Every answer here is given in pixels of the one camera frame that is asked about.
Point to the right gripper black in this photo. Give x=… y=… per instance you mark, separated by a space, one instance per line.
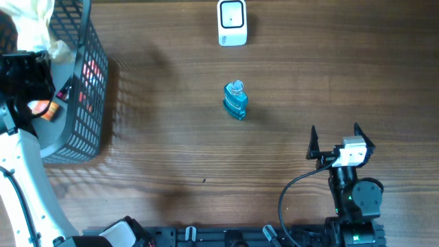
x=326 y=158

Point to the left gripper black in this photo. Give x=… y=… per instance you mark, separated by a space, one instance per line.
x=36 y=62

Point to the hex wrench set package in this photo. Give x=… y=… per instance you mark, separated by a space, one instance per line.
x=63 y=93

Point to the beige snack bag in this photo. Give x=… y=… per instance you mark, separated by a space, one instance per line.
x=31 y=19

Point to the blue mouthwash bottle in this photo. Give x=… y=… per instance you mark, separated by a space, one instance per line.
x=235 y=99

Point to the orange Kleenex tissue pack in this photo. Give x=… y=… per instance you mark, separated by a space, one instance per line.
x=43 y=109

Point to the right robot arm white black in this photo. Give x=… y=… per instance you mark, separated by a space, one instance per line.
x=357 y=200

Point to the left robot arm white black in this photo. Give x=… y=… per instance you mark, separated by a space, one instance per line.
x=36 y=218

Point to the white barcode scanner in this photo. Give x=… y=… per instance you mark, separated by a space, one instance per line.
x=232 y=23

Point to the black mesh plastic basket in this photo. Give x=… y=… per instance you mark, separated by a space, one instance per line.
x=73 y=134

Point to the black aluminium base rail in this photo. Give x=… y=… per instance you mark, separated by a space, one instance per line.
x=304 y=235

